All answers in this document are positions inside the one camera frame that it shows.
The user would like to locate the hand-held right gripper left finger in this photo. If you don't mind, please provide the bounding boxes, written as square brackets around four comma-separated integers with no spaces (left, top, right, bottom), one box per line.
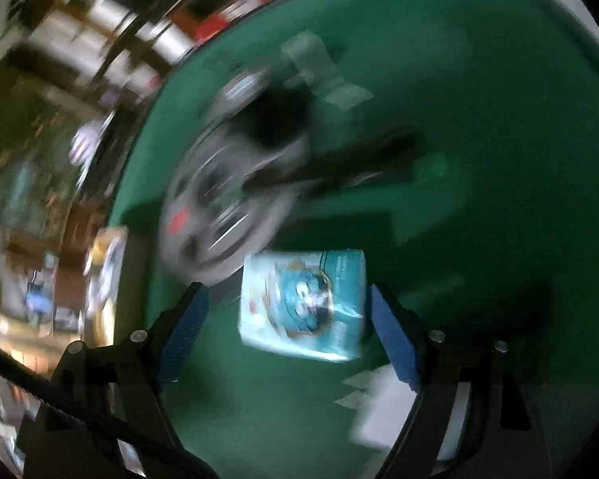
[22,282,213,479]

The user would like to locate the black cup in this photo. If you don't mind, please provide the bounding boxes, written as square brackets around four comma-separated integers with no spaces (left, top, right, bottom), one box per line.
[240,85,313,153]

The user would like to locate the black cable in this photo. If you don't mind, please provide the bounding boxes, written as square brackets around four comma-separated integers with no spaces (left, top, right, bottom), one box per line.
[0,334,219,479]

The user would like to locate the white box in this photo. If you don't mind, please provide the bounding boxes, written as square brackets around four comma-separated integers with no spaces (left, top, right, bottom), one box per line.
[334,364,473,463]

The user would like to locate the grey round table disc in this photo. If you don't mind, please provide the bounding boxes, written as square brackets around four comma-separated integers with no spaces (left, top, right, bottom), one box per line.
[157,67,313,288]

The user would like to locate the green landscape wall painting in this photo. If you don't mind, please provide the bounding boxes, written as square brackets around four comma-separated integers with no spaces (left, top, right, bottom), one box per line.
[0,75,111,240]

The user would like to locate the cardboard box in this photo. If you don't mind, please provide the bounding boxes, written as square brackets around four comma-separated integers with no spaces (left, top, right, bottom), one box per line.
[82,226,131,346]

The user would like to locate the black tube with green cap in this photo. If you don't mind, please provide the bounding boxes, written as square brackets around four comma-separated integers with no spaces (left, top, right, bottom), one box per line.
[290,132,421,193]

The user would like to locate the red box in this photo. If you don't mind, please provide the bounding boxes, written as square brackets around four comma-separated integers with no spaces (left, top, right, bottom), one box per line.
[197,12,230,42]

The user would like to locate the teal tissue packet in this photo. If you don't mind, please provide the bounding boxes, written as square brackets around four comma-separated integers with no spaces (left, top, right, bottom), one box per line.
[237,248,368,364]

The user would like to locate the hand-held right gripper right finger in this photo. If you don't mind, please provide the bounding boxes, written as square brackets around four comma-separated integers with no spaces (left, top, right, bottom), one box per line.
[368,283,535,479]

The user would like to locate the white bag red stripes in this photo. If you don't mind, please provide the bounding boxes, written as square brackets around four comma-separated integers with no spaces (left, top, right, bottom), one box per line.
[69,122,103,166]

